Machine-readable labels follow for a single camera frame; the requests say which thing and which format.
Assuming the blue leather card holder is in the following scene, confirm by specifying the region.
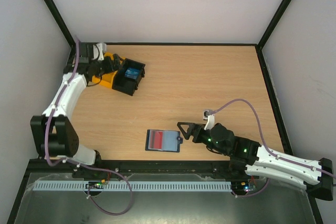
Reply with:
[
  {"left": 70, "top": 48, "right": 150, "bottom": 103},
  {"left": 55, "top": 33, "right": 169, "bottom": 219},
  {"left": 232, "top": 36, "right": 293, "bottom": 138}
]
[{"left": 145, "top": 130, "right": 183, "bottom": 153}]

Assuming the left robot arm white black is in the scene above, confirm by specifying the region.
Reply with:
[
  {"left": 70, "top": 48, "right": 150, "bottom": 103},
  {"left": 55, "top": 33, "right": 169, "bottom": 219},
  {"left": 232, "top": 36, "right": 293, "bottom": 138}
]
[{"left": 30, "top": 41, "right": 122, "bottom": 166}]

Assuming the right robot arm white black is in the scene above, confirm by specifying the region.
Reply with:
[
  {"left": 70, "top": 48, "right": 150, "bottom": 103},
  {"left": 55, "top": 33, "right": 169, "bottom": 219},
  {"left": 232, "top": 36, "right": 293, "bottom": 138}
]
[{"left": 177, "top": 122, "right": 334, "bottom": 201}]

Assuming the blue card in bin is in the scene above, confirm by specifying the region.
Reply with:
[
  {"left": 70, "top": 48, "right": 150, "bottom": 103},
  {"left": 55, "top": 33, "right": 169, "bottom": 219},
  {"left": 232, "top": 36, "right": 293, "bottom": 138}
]
[{"left": 124, "top": 68, "right": 140, "bottom": 80}]

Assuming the red card in sleeve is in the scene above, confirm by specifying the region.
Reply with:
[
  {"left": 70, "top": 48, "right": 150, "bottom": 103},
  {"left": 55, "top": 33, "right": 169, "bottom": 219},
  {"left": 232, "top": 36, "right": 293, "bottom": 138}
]
[{"left": 149, "top": 131, "right": 163, "bottom": 150}]

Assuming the yellow storage bin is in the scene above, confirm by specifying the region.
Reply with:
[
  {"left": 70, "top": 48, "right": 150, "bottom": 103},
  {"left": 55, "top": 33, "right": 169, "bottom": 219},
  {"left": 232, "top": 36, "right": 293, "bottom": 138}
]
[{"left": 91, "top": 52, "right": 125, "bottom": 88}]

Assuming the right black storage bin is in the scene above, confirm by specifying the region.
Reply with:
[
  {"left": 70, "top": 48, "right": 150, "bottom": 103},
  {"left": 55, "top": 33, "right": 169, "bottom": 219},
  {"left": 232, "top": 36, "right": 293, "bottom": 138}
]
[{"left": 112, "top": 58, "right": 145, "bottom": 96}]

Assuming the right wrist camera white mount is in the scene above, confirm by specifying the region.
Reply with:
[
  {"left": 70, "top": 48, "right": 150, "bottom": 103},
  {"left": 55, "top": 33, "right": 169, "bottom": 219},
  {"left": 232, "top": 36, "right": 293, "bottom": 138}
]
[{"left": 203, "top": 110, "right": 215, "bottom": 130}]

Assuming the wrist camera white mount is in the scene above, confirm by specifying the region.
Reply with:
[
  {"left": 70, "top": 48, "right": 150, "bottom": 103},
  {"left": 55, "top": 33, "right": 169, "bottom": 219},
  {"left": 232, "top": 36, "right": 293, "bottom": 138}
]
[
  {"left": 203, "top": 110, "right": 215, "bottom": 130},
  {"left": 93, "top": 42, "right": 107, "bottom": 61}
]

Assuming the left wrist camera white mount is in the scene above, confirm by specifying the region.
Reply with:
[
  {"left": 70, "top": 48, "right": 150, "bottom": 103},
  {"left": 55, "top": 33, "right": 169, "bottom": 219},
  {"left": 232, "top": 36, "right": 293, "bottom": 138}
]
[{"left": 93, "top": 42, "right": 107, "bottom": 61}]

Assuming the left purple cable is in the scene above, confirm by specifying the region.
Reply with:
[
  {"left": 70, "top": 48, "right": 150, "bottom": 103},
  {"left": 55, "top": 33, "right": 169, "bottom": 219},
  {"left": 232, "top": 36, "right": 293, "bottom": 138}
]
[{"left": 45, "top": 35, "right": 134, "bottom": 216}]

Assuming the purple cable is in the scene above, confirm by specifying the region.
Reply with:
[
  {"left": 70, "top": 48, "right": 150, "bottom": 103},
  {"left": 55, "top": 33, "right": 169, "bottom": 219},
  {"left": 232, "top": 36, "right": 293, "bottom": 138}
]
[
  {"left": 209, "top": 99, "right": 336, "bottom": 198},
  {"left": 45, "top": 35, "right": 134, "bottom": 216}
]

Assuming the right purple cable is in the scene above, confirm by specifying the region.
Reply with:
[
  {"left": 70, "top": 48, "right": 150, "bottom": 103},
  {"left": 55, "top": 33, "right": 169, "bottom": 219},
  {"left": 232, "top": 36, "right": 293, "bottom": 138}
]
[{"left": 209, "top": 99, "right": 336, "bottom": 198}]

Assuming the black enclosure frame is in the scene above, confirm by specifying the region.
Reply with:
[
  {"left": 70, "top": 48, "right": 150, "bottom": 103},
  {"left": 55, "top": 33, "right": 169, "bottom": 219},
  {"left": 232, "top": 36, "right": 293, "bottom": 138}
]
[{"left": 6, "top": 0, "right": 324, "bottom": 224}]

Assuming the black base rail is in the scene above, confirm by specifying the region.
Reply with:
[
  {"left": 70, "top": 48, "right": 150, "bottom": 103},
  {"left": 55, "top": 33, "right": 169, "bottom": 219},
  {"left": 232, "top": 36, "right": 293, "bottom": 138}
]
[{"left": 73, "top": 160, "right": 237, "bottom": 182}]

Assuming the light blue slotted cable duct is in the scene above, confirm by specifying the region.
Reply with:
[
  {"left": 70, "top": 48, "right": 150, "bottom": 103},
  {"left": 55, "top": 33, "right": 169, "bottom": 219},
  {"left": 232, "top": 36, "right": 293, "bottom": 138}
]
[{"left": 33, "top": 180, "right": 232, "bottom": 192}]

